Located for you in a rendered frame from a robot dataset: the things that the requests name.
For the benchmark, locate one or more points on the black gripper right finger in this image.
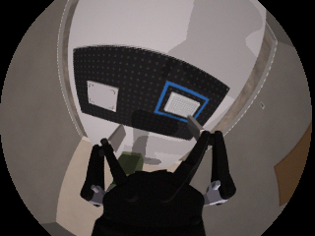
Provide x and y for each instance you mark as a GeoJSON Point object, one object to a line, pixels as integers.
{"type": "Point", "coordinates": [221, 188]}

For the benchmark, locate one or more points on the blue rectangular tape outline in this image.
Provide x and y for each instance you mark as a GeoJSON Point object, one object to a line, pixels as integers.
{"type": "Point", "coordinates": [179, 87]}

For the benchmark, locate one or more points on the white well plate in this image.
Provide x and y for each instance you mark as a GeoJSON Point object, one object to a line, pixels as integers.
{"type": "Point", "coordinates": [181, 100]}

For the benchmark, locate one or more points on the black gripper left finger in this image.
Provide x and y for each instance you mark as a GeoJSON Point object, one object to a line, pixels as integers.
{"type": "Point", "coordinates": [93, 189]}

